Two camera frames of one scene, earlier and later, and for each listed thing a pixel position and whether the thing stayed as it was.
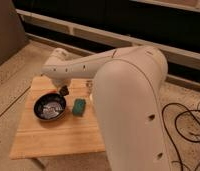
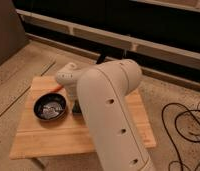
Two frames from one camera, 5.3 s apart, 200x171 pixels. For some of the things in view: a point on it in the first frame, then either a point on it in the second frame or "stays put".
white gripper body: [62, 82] → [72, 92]
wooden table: [66, 135] stays put
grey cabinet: [9, 35] stays put
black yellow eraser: [64, 90] → [76, 107]
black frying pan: [49, 106] stays put
